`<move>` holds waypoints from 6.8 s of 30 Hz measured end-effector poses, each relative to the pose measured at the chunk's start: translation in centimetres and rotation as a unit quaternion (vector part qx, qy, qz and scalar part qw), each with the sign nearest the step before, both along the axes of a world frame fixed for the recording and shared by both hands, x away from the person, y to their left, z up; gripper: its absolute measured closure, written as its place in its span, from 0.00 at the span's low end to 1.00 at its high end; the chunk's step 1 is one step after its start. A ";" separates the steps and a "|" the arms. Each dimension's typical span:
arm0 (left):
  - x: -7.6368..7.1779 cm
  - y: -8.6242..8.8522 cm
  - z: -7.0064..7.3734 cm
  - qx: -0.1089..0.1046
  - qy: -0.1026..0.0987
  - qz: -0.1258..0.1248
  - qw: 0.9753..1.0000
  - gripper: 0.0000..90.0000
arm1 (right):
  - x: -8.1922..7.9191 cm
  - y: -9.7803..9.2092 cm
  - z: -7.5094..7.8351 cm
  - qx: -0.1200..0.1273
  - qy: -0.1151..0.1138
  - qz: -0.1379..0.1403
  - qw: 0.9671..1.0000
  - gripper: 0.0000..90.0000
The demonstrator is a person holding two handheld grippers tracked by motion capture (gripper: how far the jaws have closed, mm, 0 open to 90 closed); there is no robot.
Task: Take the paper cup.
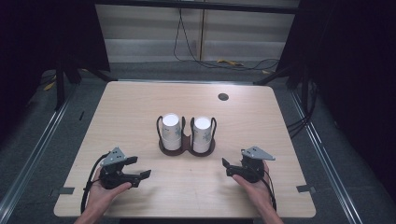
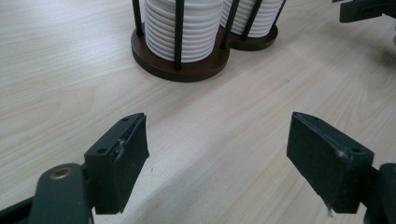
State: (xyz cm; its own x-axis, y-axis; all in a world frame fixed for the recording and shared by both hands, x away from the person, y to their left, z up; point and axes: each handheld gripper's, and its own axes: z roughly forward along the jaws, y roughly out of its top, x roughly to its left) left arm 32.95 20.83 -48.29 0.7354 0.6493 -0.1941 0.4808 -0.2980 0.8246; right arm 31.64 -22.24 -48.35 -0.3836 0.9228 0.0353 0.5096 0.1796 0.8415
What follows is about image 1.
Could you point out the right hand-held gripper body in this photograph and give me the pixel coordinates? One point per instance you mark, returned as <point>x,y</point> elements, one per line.
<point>257,154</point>

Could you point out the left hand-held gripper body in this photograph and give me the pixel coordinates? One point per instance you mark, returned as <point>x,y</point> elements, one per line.
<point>113,157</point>

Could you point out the tall white paper cup stack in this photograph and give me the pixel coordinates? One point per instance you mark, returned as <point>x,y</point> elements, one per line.
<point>171,130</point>

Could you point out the dark double cup holder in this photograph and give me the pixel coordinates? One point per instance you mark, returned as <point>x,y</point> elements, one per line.
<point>186,143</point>

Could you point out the person's right hand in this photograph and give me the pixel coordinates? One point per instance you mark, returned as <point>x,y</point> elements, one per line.
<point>260,193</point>

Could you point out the person's left hand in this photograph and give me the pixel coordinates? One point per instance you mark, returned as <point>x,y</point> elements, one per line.
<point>101,197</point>

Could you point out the short white paper cup stack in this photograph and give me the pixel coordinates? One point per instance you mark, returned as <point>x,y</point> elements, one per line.
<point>202,135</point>

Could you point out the grey tape piece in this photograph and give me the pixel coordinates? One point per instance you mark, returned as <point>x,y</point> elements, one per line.
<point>66,190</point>
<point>305,188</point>

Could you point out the round dark table grommet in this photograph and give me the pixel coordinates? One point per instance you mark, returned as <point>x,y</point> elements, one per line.
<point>223,96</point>

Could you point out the black metal stand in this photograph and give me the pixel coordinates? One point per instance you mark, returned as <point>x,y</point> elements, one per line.
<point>59,87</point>
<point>303,84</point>

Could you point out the yellow floor scrap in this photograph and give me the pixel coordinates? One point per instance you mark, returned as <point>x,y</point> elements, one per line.
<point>49,86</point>
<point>230,62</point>

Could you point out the black curtain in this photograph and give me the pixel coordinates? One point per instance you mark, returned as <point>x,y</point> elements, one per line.
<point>351,77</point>
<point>37,37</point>

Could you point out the black overhead bar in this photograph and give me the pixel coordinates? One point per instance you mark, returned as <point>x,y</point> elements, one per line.
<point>199,6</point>

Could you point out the metal floor rail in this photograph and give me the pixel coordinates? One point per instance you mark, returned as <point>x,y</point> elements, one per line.
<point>323,155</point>
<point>34,149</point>

